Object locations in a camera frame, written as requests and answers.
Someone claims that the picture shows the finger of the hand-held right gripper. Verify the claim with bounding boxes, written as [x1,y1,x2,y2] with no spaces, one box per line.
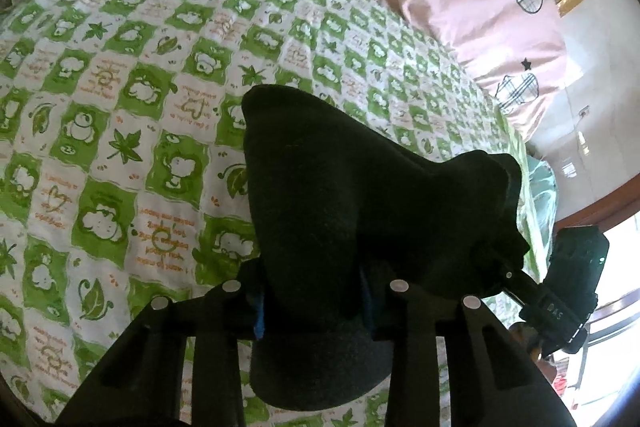
[492,257,543,308]

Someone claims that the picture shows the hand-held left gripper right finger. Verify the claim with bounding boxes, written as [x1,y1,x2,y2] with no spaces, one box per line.
[359,267,578,427]

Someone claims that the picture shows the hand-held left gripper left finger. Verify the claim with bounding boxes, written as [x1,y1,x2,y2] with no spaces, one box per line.
[55,259,266,427]

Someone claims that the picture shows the black pants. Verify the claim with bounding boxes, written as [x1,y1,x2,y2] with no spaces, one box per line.
[241,83,532,412]

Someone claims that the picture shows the person's right hand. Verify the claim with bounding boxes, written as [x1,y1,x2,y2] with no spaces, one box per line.
[510,323,558,390]

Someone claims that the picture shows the green patterned cloth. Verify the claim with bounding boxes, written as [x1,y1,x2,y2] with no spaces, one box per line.
[499,107,559,284]

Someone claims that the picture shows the green checked bed sheet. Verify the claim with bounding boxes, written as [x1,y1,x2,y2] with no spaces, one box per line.
[0,0,532,427]

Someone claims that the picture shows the pink plaid-heart duvet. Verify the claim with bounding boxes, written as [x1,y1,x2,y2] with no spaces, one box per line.
[220,0,574,144]

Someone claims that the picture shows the wooden door frame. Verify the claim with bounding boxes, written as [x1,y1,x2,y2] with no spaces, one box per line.
[554,186,640,234]

